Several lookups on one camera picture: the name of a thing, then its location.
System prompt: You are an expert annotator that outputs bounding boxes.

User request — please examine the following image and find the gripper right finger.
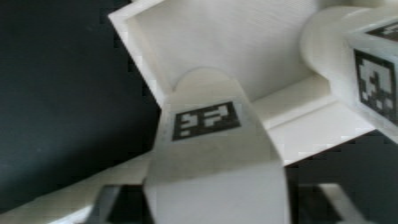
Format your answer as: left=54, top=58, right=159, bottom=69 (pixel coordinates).
left=318, top=183, right=374, bottom=224

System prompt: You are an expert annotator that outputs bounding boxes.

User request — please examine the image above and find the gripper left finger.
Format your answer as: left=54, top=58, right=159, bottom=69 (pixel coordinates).
left=86, top=185, right=128, bottom=224

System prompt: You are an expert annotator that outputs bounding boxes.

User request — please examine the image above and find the white leg with peg front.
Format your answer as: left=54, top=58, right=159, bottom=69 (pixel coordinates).
left=144, top=68, right=290, bottom=224

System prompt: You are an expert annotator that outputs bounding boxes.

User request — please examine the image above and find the white chair seat block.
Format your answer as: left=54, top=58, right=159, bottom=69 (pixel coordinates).
left=109, top=0, right=374, bottom=164

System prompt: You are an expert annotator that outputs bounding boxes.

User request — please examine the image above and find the white chair leg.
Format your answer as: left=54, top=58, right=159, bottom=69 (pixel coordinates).
left=301, top=4, right=398, bottom=144

